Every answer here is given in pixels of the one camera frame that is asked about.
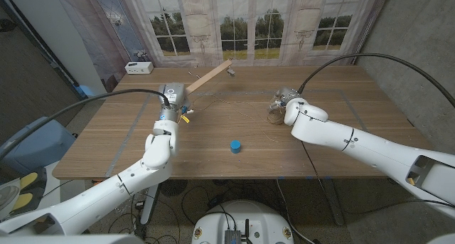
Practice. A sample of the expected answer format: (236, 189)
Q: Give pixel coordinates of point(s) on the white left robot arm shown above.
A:
(106, 197)

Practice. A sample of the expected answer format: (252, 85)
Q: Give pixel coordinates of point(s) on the black door frame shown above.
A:
(42, 48)

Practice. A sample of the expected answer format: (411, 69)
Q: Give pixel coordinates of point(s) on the white power strip box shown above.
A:
(138, 68)

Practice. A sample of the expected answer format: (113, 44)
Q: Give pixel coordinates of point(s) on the blue plastic cap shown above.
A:
(235, 147)

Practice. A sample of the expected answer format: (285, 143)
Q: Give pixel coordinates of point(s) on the jute twine spool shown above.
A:
(274, 119)

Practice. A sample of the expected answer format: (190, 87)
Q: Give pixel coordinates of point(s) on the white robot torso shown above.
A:
(245, 215)

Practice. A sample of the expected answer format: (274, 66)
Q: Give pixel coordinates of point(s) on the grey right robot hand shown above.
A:
(284, 94)

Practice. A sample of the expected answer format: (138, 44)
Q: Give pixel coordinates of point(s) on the white table leg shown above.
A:
(149, 208)

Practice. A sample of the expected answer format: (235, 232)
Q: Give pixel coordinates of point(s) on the black device with yellow pads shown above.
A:
(33, 190)

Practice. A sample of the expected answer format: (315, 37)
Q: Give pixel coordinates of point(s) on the grey table leg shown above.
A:
(333, 201)

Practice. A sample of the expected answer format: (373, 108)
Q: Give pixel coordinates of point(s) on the blue plastic bin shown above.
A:
(39, 148)

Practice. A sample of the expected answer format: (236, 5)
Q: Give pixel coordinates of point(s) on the wooden hanger with metal clips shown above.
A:
(208, 78)

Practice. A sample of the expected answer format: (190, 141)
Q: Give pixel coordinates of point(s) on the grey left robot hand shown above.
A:
(172, 96)

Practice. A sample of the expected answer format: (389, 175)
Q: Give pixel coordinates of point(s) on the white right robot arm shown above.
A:
(355, 141)

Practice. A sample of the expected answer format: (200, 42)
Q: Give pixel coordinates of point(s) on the printed window backdrop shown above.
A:
(249, 23)

